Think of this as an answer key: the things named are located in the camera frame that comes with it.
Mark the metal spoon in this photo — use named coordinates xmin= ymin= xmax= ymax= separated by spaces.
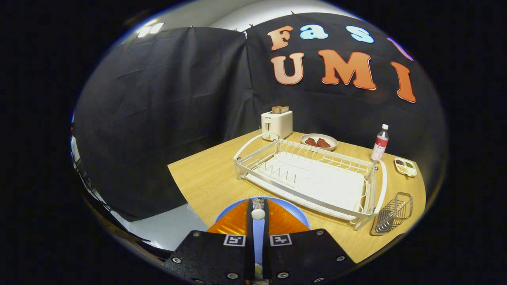
xmin=251 ymin=199 xmax=266 ymax=220

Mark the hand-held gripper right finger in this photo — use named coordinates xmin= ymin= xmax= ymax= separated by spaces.
xmin=261 ymin=199 xmax=355 ymax=283

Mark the white plate with meat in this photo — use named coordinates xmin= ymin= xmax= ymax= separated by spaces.
xmin=301 ymin=133 xmax=338 ymax=151

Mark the silver wire basket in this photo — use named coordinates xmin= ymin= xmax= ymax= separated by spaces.
xmin=371 ymin=192 xmax=414 ymax=236

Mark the ceiling light panel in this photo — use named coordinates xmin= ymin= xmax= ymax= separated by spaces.
xmin=137 ymin=23 xmax=165 ymax=38

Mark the clear bottle red label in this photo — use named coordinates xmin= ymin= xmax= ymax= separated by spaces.
xmin=371 ymin=124 xmax=389 ymax=161

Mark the white wire dish rack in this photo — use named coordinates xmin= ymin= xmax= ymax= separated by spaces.
xmin=233 ymin=133 xmax=388 ymax=231

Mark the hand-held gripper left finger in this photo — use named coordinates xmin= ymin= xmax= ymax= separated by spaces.
xmin=164 ymin=199 xmax=256 ymax=283

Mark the white toaster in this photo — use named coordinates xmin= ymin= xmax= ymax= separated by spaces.
xmin=261 ymin=110 xmax=293 ymax=141

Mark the blue plate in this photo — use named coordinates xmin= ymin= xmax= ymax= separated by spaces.
xmin=214 ymin=197 xmax=311 ymax=266

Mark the white divided dish with beans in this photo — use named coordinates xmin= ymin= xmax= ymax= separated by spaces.
xmin=394 ymin=158 xmax=417 ymax=177

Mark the black backdrop cloth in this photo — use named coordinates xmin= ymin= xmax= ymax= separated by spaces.
xmin=73 ymin=12 xmax=448 ymax=220

